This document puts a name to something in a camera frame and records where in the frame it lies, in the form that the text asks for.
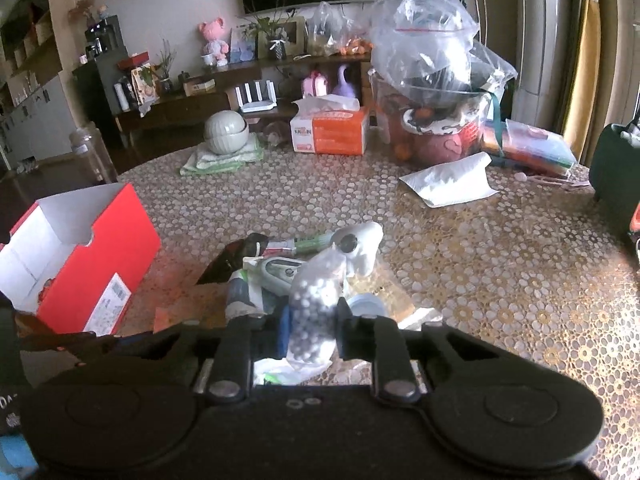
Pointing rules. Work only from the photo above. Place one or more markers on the pink plush doll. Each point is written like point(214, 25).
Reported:
point(214, 40)

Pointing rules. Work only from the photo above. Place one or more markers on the clear plastic jar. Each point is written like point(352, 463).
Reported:
point(92, 155)

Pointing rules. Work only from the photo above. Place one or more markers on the white tan plush toy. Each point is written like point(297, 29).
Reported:
point(362, 247)

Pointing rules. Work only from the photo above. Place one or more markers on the red flat box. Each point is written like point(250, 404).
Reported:
point(134, 61)

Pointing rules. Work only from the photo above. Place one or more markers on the white blue packet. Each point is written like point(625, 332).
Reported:
point(245, 297)

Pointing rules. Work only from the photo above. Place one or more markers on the purple vase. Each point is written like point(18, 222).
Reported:
point(346, 85)

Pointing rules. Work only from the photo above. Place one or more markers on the green white folded cloth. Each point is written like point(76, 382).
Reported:
point(200, 162)

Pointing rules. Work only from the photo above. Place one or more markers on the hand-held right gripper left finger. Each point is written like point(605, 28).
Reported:
point(282, 334)

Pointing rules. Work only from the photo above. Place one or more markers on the grey green tape dispenser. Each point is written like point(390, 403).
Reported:
point(272, 270)

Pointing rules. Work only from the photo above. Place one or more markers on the white round lid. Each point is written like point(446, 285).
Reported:
point(367, 305)

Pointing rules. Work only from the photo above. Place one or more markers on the colourful flat packets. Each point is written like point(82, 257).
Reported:
point(535, 147)

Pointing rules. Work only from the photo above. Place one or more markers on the pile of oranges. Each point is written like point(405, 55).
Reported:
point(356, 48)

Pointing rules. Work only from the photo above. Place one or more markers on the clear plastic bag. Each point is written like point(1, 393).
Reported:
point(325, 27)

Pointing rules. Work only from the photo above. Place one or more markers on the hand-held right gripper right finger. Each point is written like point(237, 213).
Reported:
point(342, 335)

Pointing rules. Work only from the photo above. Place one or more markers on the yellow curtain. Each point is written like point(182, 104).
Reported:
point(587, 60)

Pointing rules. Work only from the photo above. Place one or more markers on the clear plastic bags of items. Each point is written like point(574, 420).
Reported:
point(430, 60)

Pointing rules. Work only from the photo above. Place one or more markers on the orange white tissue box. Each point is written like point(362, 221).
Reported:
point(332, 132)

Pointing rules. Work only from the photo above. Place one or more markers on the black cabinet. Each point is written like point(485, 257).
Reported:
point(100, 90)

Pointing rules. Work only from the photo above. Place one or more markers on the red shoe box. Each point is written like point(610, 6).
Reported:
point(120, 260)

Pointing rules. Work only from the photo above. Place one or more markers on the green white tube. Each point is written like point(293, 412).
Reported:
point(300, 244)

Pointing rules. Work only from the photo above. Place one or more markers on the white bottle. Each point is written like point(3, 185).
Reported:
point(122, 97)

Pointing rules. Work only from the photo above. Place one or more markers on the black packet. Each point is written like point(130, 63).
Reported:
point(227, 262)

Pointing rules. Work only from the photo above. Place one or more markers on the clear bag of white beads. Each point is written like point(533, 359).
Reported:
point(315, 310)

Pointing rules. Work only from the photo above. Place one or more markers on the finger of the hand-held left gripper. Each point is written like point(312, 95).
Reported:
point(60, 342)

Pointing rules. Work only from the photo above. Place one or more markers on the wooden sideboard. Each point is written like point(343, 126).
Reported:
point(200, 105)

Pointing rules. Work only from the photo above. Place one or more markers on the photo frame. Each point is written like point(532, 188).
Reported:
point(285, 35)

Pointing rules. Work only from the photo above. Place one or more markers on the white paper sheet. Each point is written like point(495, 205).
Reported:
point(450, 180)

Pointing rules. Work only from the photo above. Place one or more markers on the white router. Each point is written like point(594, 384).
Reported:
point(257, 100)

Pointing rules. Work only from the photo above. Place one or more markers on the pink small bag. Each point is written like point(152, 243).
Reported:
point(314, 85)

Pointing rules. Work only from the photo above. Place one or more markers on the wall shelf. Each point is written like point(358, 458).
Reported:
point(25, 35)

